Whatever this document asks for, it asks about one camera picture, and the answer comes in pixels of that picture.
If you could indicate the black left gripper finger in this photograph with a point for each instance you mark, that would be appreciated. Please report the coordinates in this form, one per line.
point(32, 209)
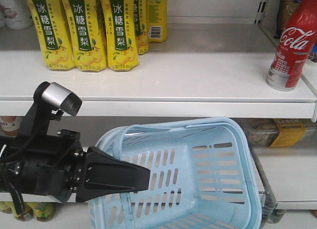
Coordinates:
point(101, 174)

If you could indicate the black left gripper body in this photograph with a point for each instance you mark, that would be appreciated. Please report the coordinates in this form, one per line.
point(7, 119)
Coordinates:
point(42, 166)

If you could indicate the light blue plastic basket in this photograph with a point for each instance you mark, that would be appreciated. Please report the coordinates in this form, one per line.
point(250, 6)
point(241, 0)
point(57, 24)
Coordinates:
point(202, 177)

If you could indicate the red coca-cola bottle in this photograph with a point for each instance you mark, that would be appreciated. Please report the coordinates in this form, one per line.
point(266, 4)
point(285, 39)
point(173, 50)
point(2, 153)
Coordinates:
point(296, 43)

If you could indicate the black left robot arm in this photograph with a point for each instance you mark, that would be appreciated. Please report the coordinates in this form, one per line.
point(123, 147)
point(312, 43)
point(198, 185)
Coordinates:
point(57, 166)

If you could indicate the yellow lemon tea bottle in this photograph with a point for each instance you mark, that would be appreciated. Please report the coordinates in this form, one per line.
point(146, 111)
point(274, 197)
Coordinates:
point(44, 211)
point(26, 215)

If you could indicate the orange C100 juice bottle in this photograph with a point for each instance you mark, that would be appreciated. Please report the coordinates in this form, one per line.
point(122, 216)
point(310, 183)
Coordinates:
point(10, 125)

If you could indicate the yellow pear drink bottle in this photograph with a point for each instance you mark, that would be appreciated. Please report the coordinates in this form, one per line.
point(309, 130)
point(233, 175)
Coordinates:
point(122, 50)
point(158, 30)
point(86, 25)
point(141, 25)
point(53, 33)

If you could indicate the white store shelf unit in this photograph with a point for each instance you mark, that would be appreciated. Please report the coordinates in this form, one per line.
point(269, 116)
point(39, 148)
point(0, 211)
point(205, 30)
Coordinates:
point(214, 63)

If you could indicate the boxed cookies yellow label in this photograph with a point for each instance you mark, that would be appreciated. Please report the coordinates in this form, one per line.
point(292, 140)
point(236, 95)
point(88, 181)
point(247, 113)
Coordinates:
point(267, 132)

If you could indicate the white peach drink bottle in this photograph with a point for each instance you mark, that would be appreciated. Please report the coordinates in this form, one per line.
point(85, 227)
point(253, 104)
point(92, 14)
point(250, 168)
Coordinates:
point(16, 14)

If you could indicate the clear water bottle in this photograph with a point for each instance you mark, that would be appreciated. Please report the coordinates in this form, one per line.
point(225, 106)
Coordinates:
point(276, 216)

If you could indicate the brown biscuit package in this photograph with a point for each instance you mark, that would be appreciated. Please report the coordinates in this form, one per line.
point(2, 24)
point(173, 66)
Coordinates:
point(286, 9)

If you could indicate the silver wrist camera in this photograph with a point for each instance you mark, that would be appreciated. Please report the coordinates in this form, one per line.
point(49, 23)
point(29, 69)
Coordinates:
point(59, 97)

